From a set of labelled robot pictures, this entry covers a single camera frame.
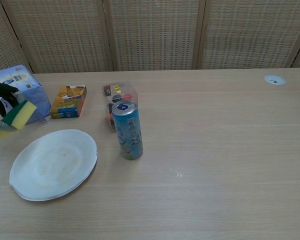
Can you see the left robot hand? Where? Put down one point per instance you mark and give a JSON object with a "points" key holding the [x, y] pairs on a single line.
{"points": [[1, 98]]}

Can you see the green yellow sponge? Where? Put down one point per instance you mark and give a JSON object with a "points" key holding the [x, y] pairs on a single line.
{"points": [[21, 113]]}

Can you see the white paper plate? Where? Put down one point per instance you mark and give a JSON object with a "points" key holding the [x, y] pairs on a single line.
{"points": [[53, 166]]}

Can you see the blue tissue pack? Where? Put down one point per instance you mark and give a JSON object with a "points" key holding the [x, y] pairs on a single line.
{"points": [[37, 100]]}

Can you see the yellow and blue carton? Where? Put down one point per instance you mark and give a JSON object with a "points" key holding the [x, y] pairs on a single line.
{"points": [[68, 102]]}

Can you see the clear plastic box with toys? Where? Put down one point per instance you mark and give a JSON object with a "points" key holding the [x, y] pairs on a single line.
{"points": [[110, 95]]}

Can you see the blue drink can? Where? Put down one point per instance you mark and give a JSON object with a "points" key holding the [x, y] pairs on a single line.
{"points": [[128, 132]]}

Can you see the woven rattan folding screen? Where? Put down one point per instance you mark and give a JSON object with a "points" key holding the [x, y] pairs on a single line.
{"points": [[152, 35]]}

